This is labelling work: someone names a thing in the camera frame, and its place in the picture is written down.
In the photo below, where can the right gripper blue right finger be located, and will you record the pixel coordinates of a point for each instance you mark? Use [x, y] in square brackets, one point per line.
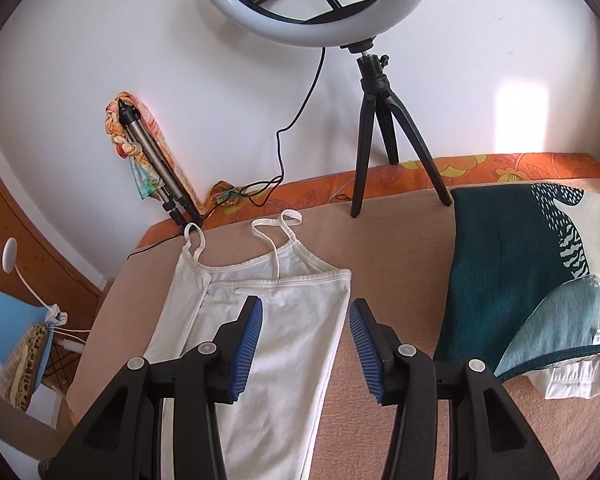
[374, 354]

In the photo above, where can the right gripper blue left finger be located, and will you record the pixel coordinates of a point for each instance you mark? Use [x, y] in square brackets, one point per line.
[237, 343]

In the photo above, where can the white camisole top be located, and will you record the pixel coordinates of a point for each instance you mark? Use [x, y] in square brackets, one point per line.
[270, 431]

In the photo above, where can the colourful patterned scarf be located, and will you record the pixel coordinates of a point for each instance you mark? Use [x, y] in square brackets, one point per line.
[147, 179]

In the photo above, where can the folded silver tripod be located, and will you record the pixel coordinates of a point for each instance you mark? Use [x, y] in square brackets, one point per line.
[174, 198]

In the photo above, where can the dark green patterned folded garment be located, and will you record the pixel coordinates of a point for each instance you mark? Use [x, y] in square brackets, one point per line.
[524, 287]

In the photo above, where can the white desk lamp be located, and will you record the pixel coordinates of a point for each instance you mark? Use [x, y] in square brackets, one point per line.
[56, 318]

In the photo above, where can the white folded shirt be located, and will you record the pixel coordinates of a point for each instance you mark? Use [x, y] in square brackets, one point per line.
[576, 378]

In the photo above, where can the blue chair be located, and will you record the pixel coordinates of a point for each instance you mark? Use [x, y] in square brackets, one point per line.
[15, 318]

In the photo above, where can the wooden wardrobe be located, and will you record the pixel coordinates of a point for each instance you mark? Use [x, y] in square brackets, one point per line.
[51, 276]

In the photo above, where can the orange floral bed sheet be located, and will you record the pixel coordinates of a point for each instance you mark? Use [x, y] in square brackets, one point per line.
[411, 177]

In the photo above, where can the black mini tripod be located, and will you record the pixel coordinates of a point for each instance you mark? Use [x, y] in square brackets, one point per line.
[381, 106]

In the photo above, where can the white ring light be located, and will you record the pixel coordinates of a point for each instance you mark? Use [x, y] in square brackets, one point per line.
[350, 24]

